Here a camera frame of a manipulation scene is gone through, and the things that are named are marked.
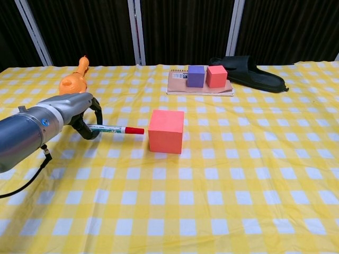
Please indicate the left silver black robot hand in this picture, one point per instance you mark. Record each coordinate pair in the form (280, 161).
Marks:
(76, 108)

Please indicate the red and white marker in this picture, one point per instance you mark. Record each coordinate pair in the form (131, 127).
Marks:
(119, 130)

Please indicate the large pink cube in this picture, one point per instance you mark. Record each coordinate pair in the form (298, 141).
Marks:
(166, 131)

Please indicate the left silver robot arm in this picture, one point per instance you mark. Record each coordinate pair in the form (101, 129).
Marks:
(25, 137)

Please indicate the orange rubber chicken toy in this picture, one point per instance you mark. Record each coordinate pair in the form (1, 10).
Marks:
(75, 79)

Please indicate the brown spiral notebook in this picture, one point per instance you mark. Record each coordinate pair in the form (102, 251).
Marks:
(182, 88)

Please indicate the purple cube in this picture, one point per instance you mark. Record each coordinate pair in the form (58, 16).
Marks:
(196, 76)

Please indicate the yellow white checkered tablecloth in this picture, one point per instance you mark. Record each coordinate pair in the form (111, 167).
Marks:
(185, 185)

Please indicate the small pink cube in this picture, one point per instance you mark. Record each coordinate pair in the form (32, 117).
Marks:
(215, 76)

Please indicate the black slipper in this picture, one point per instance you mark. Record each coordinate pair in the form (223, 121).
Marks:
(251, 74)

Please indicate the grey metal frame post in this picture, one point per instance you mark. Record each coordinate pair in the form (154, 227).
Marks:
(34, 31)
(235, 27)
(137, 31)

